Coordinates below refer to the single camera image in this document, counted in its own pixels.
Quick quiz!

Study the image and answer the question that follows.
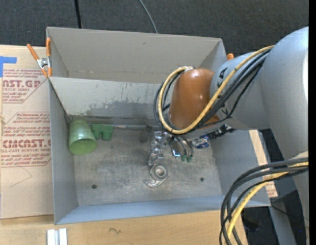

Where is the grey metal bin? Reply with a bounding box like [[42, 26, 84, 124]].
[[45, 26, 272, 226]]

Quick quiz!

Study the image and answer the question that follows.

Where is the brown cardboard board red print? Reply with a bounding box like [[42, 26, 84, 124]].
[[0, 44, 55, 220]]

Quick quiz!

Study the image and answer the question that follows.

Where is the black cylinder on white bracket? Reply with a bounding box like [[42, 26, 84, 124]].
[[210, 125, 234, 140]]

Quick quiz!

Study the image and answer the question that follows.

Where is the green plastic cup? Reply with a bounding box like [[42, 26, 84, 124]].
[[68, 118, 98, 156]]

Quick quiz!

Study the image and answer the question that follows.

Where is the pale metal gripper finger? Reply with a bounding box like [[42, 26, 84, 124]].
[[150, 131, 172, 150], [147, 146, 166, 166]]

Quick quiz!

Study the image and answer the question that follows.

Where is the green toy block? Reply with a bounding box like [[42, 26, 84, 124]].
[[91, 123, 115, 141]]

